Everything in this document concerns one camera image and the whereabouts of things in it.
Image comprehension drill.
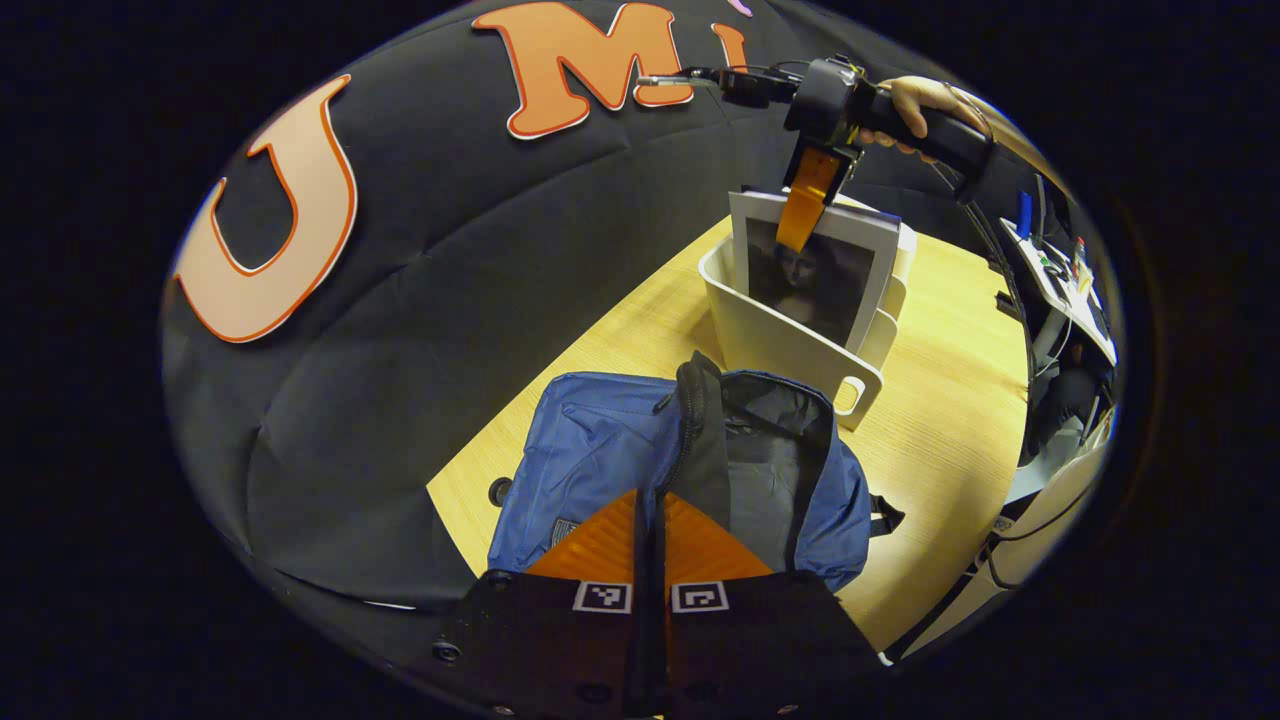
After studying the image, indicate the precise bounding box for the blue schoolbag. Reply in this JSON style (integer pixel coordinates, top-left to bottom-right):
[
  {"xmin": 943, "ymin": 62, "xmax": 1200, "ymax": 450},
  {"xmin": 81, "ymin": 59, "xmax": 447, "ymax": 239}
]
[{"xmin": 487, "ymin": 350, "xmax": 906, "ymax": 593}]

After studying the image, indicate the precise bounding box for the cluttered white side desk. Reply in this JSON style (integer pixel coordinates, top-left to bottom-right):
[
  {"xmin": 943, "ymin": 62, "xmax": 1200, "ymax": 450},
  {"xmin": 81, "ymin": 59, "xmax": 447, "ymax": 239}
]
[{"xmin": 1000, "ymin": 175, "xmax": 1119, "ymax": 366}]

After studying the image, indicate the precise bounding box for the grey portrait cover book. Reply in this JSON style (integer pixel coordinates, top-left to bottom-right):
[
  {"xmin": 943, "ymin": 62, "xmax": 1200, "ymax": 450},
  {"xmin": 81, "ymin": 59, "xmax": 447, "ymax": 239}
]
[{"xmin": 728, "ymin": 190, "xmax": 901, "ymax": 353}]

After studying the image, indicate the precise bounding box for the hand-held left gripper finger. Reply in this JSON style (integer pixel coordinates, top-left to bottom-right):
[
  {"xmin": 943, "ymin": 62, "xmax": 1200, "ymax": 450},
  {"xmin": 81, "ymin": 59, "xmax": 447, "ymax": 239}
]
[
  {"xmin": 652, "ymin": 490, "xmax": 886, "ymax": 720},
  {"xmin": 432, "ymin": 488, "xmax": 653, "ymax": 720}
]

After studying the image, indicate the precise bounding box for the white furniture edge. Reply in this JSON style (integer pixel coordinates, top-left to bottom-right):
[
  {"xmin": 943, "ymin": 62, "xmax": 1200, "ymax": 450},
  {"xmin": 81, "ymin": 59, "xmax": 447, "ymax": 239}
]
[{"xmin": 885, "ymin": 420, "xmax": 1113, "ymax": 663}]

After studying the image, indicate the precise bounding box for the white plastic bookshelf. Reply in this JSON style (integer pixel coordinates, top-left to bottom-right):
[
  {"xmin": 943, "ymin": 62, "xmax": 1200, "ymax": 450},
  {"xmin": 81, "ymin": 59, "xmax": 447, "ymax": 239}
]
[{"xmin": 698, "ymin": 190, "xmax": 918, "ymax": 433}]

